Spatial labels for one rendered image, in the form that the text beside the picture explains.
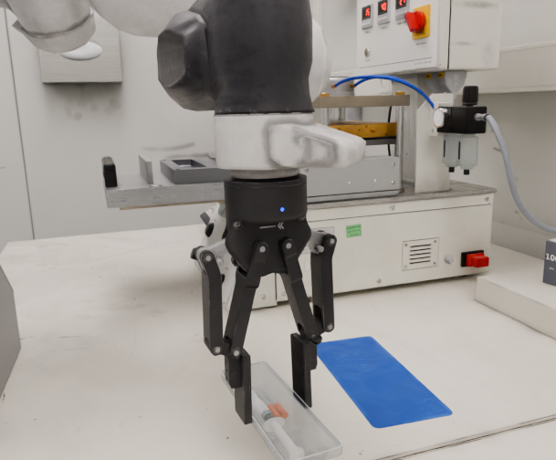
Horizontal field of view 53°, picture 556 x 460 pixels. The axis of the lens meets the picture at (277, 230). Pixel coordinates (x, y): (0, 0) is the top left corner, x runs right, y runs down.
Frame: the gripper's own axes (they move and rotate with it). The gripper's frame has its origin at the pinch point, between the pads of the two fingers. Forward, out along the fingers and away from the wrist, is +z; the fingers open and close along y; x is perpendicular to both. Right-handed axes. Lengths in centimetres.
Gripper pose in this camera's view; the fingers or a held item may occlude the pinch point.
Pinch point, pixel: (272, 380)
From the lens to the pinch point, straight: 56.2
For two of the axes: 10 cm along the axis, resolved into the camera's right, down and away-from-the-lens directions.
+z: 0.3, 9.8, 2.2
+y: -9.2, 1.1, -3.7
